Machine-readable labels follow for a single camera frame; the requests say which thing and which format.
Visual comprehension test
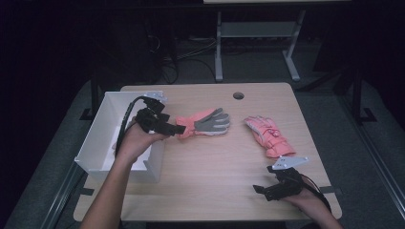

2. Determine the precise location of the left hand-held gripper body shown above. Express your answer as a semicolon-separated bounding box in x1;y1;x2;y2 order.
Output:
134;91;172;134

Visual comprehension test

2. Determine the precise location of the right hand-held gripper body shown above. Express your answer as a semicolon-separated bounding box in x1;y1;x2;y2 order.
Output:
266;155;309;202

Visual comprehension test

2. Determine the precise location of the pink ski glove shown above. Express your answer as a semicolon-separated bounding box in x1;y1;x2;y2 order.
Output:
244;114;296;159
175;107;231;140

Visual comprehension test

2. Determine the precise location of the white storage box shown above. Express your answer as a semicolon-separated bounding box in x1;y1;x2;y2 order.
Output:
74;90;166;184

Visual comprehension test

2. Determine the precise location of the person's left hand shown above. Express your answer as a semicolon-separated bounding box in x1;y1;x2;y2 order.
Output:
115;117;170;166

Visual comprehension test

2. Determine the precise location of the person's right hand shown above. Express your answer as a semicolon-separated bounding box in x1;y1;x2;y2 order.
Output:
282;176;332;215

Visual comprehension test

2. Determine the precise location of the black metal stand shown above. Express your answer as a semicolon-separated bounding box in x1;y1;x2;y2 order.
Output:
350;65;378;126
78;71;103;122

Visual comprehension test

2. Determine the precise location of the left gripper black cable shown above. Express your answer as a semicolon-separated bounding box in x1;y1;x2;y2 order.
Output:
114;95;151;157

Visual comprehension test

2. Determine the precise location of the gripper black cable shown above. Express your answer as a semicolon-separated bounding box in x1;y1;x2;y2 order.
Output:
114;95;151;157
299;173;332;214

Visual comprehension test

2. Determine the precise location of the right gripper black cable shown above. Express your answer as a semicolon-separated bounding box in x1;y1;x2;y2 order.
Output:
299;173;332;214

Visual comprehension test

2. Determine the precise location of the tangle of floor cables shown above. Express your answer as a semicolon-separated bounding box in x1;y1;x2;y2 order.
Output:
144;32;219;85

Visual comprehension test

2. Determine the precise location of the aluminium rail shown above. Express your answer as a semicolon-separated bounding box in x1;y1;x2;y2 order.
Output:
39;163;84;229
337;94;405;221

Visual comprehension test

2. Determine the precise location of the white metal desk frame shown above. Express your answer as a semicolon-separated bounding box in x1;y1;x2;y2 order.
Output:
203;0;352;83

